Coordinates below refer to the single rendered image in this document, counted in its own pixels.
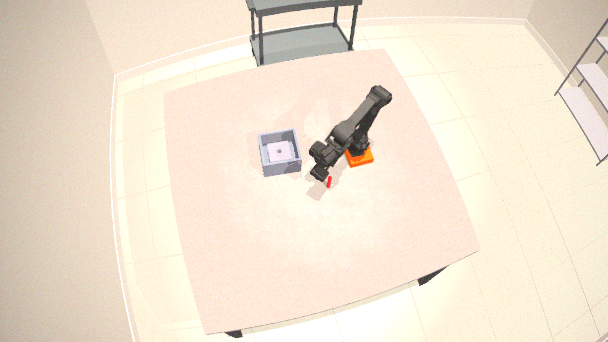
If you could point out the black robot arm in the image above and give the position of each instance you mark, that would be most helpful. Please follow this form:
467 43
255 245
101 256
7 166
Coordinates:
346 135

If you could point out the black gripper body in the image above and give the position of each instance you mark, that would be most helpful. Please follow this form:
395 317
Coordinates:
322 173

